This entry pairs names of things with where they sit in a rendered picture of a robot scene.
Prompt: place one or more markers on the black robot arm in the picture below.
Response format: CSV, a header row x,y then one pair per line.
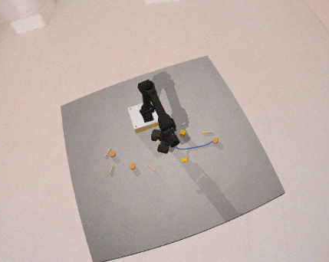
x,y
165,121

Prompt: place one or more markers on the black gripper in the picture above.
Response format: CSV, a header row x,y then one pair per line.
x,y
164,145

